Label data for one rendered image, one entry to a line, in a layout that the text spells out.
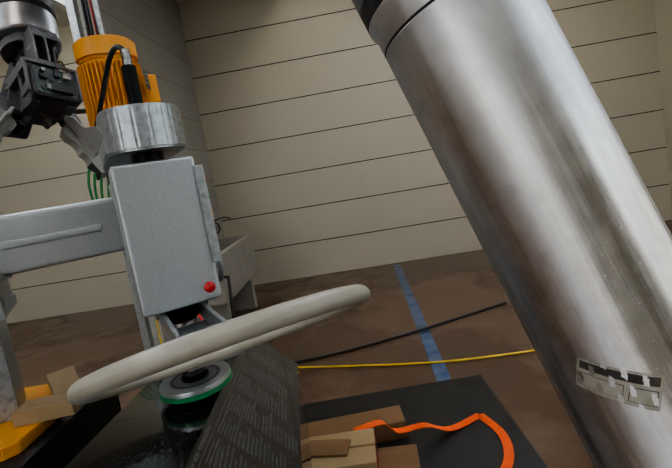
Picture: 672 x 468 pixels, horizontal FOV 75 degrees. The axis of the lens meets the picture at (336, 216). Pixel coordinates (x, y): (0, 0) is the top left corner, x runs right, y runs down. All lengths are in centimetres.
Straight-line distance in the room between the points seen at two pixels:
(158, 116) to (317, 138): 494
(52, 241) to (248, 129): 462
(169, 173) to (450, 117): 107
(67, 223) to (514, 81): 181
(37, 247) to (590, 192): 186
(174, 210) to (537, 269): 111
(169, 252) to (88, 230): 69
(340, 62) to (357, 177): 157
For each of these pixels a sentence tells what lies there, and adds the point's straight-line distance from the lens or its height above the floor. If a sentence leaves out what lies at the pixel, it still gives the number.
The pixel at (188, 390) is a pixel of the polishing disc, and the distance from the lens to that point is 143.
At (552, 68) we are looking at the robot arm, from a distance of 31.
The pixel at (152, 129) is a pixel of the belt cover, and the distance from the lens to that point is 128.
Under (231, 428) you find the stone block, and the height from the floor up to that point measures 81.
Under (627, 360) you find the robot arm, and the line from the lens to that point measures 32.
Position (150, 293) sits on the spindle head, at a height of 123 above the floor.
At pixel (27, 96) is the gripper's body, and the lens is 76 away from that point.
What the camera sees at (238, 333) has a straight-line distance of 55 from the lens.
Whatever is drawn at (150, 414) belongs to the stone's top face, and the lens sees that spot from 151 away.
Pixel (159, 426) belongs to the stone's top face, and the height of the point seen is 87.
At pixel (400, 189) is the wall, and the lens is 616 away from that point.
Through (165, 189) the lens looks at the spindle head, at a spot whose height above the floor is 150.
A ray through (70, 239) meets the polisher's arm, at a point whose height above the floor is 138.
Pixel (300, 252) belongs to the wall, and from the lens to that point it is 629.
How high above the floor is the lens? 149
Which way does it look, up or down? 6 degrees down
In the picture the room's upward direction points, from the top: 10 degrees counter-clockwise
